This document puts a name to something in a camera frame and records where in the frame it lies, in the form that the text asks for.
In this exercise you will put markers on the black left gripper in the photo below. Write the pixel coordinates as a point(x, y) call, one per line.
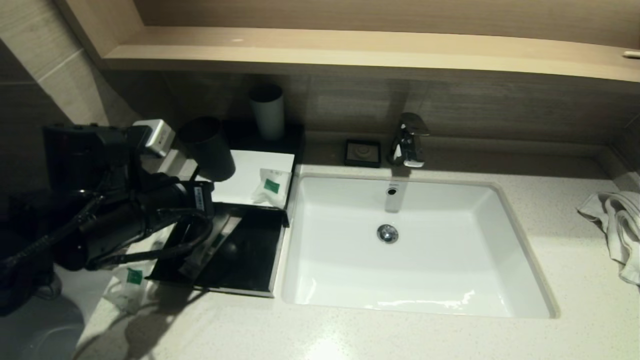
point(192, 200)

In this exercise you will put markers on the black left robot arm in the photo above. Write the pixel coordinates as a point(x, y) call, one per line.
point(85, 155)

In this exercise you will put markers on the light wooden shelf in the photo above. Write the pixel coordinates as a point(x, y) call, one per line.
point(350, 50)

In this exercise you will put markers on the grey cup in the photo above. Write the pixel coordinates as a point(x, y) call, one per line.
point(267, 115)

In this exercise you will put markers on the black glossy drawer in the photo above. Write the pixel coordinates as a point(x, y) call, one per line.
point(250, 260)

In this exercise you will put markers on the small white rectangular block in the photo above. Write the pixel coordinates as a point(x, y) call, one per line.
point(157, 136)

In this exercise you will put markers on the chrome drain plug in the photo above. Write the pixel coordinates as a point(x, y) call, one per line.
point(387, 234)

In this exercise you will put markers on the small pale object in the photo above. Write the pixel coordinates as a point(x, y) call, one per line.
point(631, 55)

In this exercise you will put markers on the white ceramic sink basin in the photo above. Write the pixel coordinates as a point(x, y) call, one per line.
point(425, 270)

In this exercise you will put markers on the small white green-label sachet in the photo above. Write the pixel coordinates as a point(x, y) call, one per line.
point(272, 187)
point(132, 286)

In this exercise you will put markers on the black cup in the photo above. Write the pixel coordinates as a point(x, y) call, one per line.
point(210, 150)

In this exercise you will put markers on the long white toothbrush packet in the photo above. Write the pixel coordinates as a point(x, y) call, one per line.
point(157, 245)
point(197, 262)

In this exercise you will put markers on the black square soap dish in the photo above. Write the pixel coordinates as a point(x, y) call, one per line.
point(362, 154)

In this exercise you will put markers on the black glossy tray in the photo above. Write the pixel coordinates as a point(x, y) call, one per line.
point(292, 132)

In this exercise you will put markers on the chrome faucet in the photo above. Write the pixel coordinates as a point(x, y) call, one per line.
point(407, 145)

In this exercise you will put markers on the long beige toothbrush packet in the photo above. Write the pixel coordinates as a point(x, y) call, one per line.
point(226, 234)

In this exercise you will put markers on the white towel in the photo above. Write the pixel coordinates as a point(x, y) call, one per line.
point(617, 225)

